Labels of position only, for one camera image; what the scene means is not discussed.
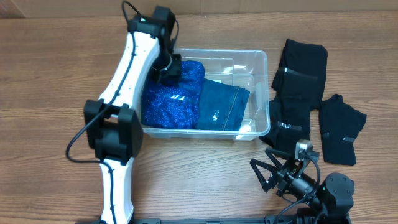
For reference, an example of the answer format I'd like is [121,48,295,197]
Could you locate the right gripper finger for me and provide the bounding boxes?
[265,148,294,170]
[249,158,279,194]

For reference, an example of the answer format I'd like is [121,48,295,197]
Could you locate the black garment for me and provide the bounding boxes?
[259,96,311,154]
[319,94,367,166]
[272,39,328,109]

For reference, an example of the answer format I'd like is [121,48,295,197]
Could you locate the sparkly blue garment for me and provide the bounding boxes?
[141,60,205,129]

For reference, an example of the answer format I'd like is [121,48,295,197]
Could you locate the blue denim jeans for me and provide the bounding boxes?
[196,79,250,131]

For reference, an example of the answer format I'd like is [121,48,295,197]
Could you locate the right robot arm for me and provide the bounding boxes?
[250,147,354,223]

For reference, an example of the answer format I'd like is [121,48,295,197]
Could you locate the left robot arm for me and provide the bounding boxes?
[65,6,182,223]

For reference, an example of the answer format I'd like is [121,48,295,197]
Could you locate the clear plastic storage bin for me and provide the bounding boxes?
[136,48,271,141]

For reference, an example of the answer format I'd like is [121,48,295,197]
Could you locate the black folded garment top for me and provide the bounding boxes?
[272,39,328,109]

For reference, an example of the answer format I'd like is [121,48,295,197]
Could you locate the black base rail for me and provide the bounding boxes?
[75,215,300,224]

